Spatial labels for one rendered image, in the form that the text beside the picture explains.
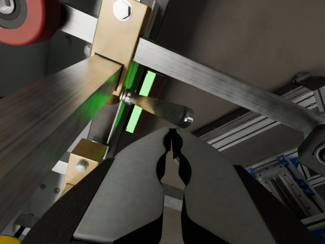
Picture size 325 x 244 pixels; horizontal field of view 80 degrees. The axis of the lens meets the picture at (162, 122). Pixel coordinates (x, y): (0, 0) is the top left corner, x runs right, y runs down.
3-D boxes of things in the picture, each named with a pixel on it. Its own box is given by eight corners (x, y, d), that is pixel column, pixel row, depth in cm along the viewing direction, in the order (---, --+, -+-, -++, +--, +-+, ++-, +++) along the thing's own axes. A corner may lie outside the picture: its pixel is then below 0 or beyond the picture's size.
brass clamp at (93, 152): (110, 146, 38) (102, 163, 34) (94, 191, 44) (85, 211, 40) (79, 136, 37) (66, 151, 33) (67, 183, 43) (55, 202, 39)
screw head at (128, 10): (134, 4, 21) (132, 3, 20) (128, 23, 22) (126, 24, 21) (116, -5, 21) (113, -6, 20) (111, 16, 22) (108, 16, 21)
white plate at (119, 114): (161, 6, 36) (157, 1, 27) (120, 121, 48) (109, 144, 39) (157, 4, 36) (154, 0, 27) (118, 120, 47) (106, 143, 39)
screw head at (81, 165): (90, 161, 34) (87, 166, 33) (87, 170, 35) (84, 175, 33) (78, 157, 33) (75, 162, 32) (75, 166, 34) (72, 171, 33)
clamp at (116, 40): (152, 7, 26) (148, 5, 21) (123, 97, 32) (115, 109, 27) (111, -11, 25) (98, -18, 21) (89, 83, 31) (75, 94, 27)
